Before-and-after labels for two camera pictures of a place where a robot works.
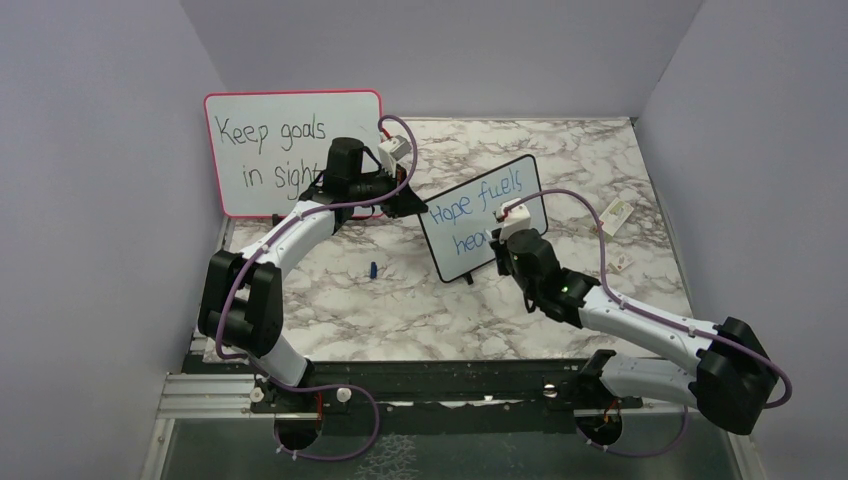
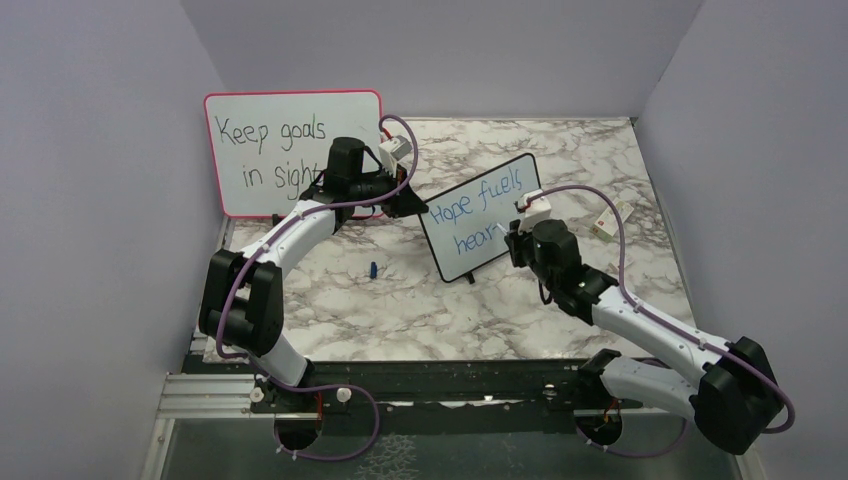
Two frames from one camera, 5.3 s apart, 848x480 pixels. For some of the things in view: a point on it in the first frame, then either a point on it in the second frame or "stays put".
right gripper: x=500 y=249 -> x=516 y=239
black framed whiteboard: x=457 y=219 stays put
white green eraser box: x=615 y=216 stays put
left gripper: x=405 y=203 stays put
